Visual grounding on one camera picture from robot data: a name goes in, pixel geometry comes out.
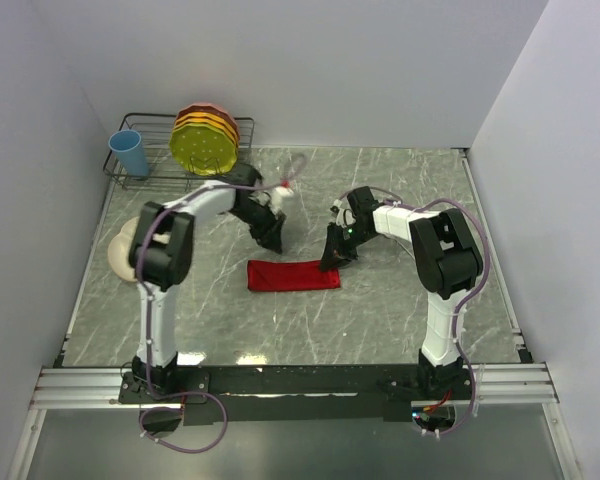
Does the orange striped plate stack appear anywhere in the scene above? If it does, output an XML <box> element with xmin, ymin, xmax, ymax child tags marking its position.
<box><xmin>173</xmin><ymin>102</ymin><xmax>240</xmax><ymax>147</ymax></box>

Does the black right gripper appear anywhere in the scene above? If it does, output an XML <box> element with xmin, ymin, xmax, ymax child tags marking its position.
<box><xmin>318</xmin><ymin>222</ymin><xmax>376</xmax><ymax>273</ymax></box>

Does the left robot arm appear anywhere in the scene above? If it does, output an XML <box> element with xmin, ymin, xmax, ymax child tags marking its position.
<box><xmin>128</xmin><ymin>165</ymin><xmax>293</xmax><ymax>402</ymax></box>

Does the blue plastic cup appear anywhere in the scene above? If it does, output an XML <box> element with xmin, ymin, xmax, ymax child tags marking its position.
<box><xmin>108</xmin><ymin>129</ymin><xmax>150</xmax><ymax>177</ymax></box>

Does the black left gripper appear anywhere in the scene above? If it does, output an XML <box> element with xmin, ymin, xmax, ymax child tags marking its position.
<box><xmin>230</xmin><ymin>198</ymin><xmax>286</xmax><ymax>253</ymax></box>

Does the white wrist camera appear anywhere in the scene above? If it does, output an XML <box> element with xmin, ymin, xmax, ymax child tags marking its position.
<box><xmin>269</xmin><ymin>185</ymin><xmax>295</xmax><ymax>214</ymax></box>
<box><xmin>330</xmin><ymin>199</ymin><xmax>355</xmax><ymax>228</ymax></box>

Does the cream divided plate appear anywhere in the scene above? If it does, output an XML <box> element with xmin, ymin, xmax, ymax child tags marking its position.
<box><xmin>107</xmin><ymin>217</ymin><xmax>139</xmax><ymax>282</ymax></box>

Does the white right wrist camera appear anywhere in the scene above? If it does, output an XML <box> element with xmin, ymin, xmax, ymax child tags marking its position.
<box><xmin>330</xmin><ymin>199</ymin><xmax>355</xmax><ymax>228</ymax></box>

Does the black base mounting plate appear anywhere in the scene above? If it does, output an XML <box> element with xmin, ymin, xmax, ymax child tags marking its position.
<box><xmin>118</xmin><ymin>364</ymin><xmax>472</xmax><ymax>426</ymax></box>

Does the red cloth napkin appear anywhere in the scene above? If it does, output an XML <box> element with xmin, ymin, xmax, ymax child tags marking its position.
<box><xmin>246</xmin><ymin>260</ymin><xmax>341</xmax><ymax>293</ymax></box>

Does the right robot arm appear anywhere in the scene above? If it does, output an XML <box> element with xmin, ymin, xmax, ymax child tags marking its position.
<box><xmin>319</xmin><ymin>186</ymin><xmax>485</xmax><ymax>399</ymax></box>

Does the black wire dish rack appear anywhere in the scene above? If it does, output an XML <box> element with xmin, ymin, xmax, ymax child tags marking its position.
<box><xmin>103</xmin><ymin>106</ymin><xmax>255</xmax><ymax>190</ymax></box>

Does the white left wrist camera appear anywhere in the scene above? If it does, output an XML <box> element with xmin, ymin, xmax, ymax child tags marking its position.
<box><xmin>269</xmin><ymin>185</ymin><xmax>295</xmax><ymax>214</ymax></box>

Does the aluminium frame rail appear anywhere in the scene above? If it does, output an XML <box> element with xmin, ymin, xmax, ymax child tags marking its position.
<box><xmin>29</xmin><ymin>364</ymin><xmax>559</xmax><ymax>410</ymax></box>

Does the yellow-green dotted plate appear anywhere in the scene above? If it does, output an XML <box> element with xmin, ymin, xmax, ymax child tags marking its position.
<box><xmin>169</xmin><ymin>124</ymin><xmax>238</xmax><ymax>177</ymax></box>

